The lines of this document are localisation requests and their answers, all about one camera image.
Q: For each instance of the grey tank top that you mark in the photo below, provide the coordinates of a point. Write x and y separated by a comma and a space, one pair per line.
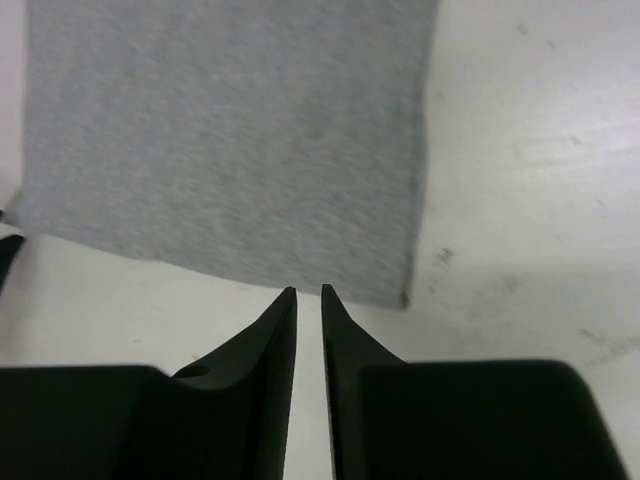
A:
275, 143

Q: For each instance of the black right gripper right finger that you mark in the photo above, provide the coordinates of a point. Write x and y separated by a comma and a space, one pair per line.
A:
496, 419

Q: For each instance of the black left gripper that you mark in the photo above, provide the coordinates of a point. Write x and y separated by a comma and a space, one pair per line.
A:
10, 246

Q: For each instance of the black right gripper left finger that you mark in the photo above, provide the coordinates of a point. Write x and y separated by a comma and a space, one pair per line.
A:
223, 416

